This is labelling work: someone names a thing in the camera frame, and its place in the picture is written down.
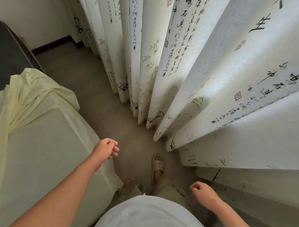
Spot person's left hand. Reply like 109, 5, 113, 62
89, 138, 120, 173

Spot person's right hand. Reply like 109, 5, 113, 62
189, 181, 225, 214

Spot pale yellow bed sheet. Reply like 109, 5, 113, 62
0, 68, 124, 227

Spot person's left forearm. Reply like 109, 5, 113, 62
9, 157, 103, 227

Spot dark grey mattress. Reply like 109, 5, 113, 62
0, 20, 45, 91

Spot olive green shorts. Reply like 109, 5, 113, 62
114, 176, 193, 211

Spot beige right slipper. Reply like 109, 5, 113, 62
150, 154, 165, 187

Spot white shirt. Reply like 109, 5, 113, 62
94, 194, 206, 227

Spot white printed curtain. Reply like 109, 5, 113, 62
70, 0, 299, 227

